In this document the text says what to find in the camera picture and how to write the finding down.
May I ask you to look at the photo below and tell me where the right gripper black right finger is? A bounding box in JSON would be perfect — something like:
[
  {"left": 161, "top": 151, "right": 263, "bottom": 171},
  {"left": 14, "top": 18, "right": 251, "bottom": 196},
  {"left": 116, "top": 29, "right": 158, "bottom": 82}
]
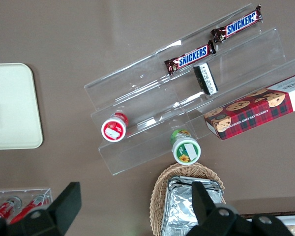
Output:
[{"left": 186, "top": 181, "right": 295, "bottom": 236}]

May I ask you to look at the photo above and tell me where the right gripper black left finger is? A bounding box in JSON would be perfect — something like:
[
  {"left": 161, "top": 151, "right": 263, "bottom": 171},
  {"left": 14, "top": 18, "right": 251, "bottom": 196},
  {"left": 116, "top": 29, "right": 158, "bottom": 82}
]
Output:
[{"left": 4, "top": 181, "right": 82, "bottom": 236}]

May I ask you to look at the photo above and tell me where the oval wicker basket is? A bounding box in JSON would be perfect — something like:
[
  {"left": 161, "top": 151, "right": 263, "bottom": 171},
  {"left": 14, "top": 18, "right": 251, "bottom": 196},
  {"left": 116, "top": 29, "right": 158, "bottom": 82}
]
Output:
[{"left": 149, "top": 162, "right": 226, "bottom": 236}]

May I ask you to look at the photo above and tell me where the beige plastic serving tray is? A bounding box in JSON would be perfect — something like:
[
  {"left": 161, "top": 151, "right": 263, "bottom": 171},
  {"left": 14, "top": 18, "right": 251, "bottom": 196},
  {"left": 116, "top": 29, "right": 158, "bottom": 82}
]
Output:
[{"left": 0, "top": 62, "right": 44, "bottom": 150}]

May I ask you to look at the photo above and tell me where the aluminium foil container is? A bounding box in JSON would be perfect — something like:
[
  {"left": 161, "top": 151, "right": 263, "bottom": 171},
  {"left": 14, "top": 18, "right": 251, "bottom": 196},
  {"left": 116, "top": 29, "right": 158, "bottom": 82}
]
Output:
[{"left": 162, "top": 176, "right": 224, "bottom": 236}]

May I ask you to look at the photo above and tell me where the red cola bottle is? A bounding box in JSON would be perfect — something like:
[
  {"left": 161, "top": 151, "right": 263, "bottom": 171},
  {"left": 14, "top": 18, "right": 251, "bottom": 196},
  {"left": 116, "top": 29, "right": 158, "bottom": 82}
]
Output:
[
  {"left": 9, "top": 194, "right": 50, "bottom": 224},
  {"left": 0, "top": 196, "right": 23, "bottom": 219}
]

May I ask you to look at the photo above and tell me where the clear acrylic bottle rack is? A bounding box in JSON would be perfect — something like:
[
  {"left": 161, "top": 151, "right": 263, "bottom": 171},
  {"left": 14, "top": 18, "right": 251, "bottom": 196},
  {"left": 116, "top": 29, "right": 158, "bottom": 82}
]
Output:
[{"left": 0, "top": 188, "right": 54, "bottom": 222}]

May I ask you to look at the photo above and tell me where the green lidded snack cup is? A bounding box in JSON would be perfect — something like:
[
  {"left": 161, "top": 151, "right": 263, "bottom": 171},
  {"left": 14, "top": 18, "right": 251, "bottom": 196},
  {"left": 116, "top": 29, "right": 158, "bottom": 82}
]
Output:
[{"left": 169, "top": 129, "right": 202, "bottom": 165}]

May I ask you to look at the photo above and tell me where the red lidded snack cup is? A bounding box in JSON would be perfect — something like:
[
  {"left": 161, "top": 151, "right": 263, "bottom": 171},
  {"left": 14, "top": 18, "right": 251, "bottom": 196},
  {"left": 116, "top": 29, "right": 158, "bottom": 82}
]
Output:
[{"left": 100, "top": 112, "right": 129, "bottom": 143}]

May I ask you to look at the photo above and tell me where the red tartan cookie box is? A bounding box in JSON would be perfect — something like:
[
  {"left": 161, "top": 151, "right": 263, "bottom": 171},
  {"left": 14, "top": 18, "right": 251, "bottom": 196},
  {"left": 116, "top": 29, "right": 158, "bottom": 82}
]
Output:
[{"left": 203, "top": 72, "right": 295, "bottom": 141}]

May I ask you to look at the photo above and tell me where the small black snack box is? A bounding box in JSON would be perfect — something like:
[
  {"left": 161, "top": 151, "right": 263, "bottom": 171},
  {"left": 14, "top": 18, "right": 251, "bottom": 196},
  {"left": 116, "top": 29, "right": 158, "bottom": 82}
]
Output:
[{"left": 193, "top": 62, "right": 219, "bottom": 96}]

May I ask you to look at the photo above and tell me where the clear acrylic stepped display stand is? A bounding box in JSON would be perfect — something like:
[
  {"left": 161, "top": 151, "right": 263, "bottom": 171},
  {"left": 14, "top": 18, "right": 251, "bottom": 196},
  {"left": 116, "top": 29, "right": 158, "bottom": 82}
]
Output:
[{"left": 83, "top": 2, "right": 295, "bottom": 177}]

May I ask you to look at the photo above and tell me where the Snickers chocolate bar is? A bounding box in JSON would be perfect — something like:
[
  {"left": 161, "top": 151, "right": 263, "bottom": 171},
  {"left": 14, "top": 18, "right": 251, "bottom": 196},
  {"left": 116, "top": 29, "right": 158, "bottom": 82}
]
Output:
[
  {"left": 210, "top": 4, "right": 263, "bottom": 44},
  {"left": 164, "top": 40, "right": 216, "bottom": 76}
]

